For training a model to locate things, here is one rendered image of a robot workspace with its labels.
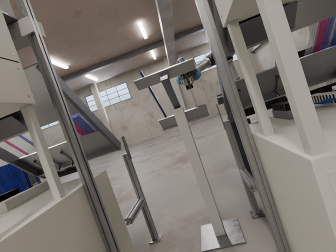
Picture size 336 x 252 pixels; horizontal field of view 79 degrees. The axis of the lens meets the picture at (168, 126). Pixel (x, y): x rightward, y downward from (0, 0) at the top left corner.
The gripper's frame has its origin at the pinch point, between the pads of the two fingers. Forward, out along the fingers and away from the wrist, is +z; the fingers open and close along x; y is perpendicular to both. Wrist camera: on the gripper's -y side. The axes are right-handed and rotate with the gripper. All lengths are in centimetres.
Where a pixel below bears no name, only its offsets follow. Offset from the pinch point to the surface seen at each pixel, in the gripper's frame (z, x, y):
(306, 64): 4, 64, -11
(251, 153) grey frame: 55, 15, -10
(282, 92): 4, 51, -24
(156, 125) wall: -810, -249, -571
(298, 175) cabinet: 82, 17, 10
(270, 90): 2.1, 44.8, -21.3
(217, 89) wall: -883, 126, -528
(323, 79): 4, 74, -25
